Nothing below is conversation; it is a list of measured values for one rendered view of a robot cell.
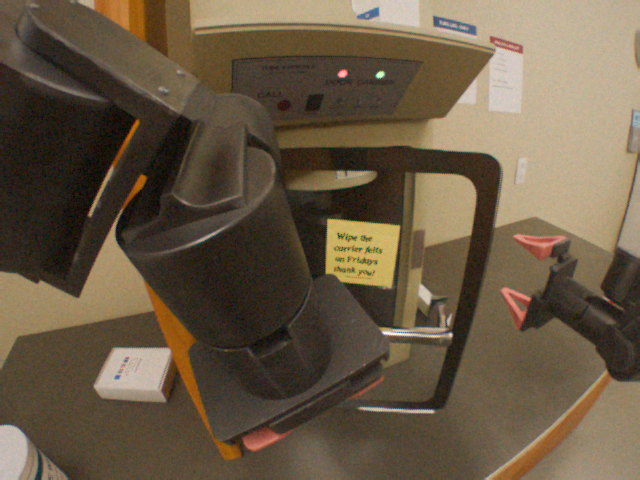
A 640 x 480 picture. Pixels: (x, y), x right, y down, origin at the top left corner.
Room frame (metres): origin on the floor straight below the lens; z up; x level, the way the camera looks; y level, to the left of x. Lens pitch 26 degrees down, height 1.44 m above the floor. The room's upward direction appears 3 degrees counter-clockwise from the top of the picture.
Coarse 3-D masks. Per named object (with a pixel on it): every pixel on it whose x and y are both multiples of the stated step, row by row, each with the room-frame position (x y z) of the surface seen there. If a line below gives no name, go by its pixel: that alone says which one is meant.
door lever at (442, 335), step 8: (432, 312) 0.29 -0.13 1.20; (440, 312) 0.28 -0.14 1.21; (448, 312) 0.28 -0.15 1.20; (440, 320) 0.27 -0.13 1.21; (384, 328) 0.26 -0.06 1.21; (392, 328) 0.26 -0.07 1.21; (400, 328) 0.26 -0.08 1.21; (408, 328) 0.26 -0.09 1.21; (416, 328) 0.26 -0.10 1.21; (424, 328) 0.25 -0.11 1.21; (432, 328) 0.25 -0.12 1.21; (440, 328) 0.25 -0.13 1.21; (448, 328) 0.25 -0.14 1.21; (392, 336) 0.25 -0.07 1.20; (400, 336) 0.25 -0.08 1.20; (408, 336) 0.25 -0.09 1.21; (416, 336) 0.25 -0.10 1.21; (424, 336) 0.24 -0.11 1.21; (432, 336) 0.24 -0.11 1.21; (440, 336) 0.24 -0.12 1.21; (448, 336) 0.24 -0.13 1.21; (432, 344) 0.24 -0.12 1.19; (440, 344) 0.24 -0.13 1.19; (448, 344) 0.24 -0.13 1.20
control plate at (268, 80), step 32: (256, 64) 0.28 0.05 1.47; (288, 64) 0.30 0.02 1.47; (320, 64) 0.31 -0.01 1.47; (352, 64) 0.32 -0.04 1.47; (384, 64) 0.33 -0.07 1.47; (416, 64) 0.34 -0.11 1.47; (256, 96) 0.31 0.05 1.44; (288, 96) 0.33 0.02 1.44; (352, 96) 0.35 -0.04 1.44; (384, 96) 0.37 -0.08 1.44
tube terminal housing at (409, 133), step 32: (192, 0) 0.35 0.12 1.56; (224, 0) 0.36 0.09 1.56; (256, 0) 0.38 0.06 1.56; (288, 0) 0.39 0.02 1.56; (320, 0) 0.40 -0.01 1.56; (192, 64) 0.39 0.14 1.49; (288, 128) 0.39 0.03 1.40; (320, 128) 0.40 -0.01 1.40; (352, 128) 0.41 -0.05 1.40; (384, 128) 0.43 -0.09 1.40; (416, 128) 0.45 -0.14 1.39
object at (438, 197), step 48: (288, 192) 0.32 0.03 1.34; (336, 192) 0.31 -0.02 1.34; (384, 192) 0.30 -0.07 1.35; (432, 192) 0.29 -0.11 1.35; (480, 192) 0.28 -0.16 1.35; (432, 240) 0.29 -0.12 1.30; (480, 240) 0.28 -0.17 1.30; (384, 288) 0.30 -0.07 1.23; (432, 288) 0.29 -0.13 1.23; (480, 288) 0.28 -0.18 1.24; (384, 384) 0.30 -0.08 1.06; (432, 384) 0.29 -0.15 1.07
